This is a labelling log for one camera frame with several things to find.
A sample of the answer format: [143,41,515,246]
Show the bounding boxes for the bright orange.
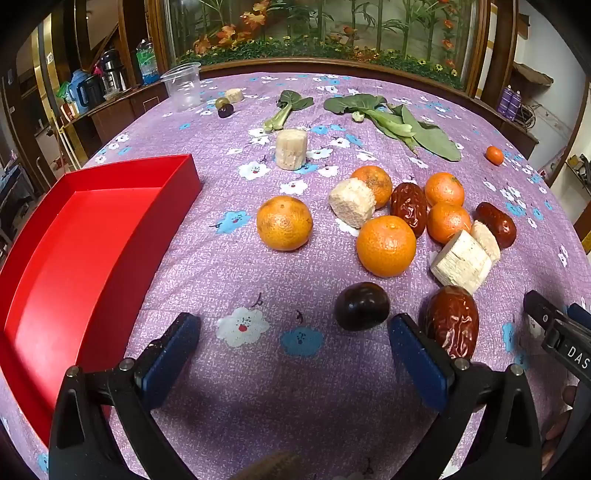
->
[356,215,417,278]

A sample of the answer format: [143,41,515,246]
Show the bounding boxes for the green label water bottle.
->
[136,39,160,86]

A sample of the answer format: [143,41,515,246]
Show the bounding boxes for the green vegetable leaf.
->
[323,93,389,121]

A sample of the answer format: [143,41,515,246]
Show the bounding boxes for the large sugar cane piece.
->
[429,229,494,295]

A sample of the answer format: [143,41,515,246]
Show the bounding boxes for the red rectangular tray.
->
[0,154,203,450]

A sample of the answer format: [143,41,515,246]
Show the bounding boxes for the black kettle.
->
[76,76,105,107]

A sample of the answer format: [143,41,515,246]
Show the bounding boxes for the blue thermos jug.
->
[68,70,90,114]

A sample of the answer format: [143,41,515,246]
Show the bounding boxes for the glass artificial flower display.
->
[157,0,481,90]

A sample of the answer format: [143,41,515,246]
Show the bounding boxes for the purple floral tablecloth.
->
[0,71,591,480]

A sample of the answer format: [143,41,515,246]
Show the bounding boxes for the large red date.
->
[424,285,480,361]

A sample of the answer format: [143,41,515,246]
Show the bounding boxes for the wooden cabinet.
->
[60,82,171,158]

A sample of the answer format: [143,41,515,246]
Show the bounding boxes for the mottled dull orange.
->
[256,196,314,252]

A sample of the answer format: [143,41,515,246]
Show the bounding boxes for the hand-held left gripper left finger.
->
[48,312,201,480]

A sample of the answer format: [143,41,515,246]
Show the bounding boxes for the steel thermos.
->
[100,49,127,93]

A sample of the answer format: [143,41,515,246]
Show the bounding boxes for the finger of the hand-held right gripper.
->
[567,302,591,334]
[524,290,591,384]

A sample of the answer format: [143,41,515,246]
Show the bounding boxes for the clear plastic cup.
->
[160,62,202,113]

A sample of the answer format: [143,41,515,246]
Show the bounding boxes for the tall sugar cane piece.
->
[275,129,308,171]

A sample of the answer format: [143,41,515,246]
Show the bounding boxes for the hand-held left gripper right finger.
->
[389,313,542,480]

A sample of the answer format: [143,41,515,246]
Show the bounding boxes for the long green vegetable leaves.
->
[365,105,462,162]

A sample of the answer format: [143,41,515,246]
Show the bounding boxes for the person's right hand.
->
[541,384,579,468]

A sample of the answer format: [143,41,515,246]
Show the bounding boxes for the bok choy stalk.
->
[263,90,315,133]

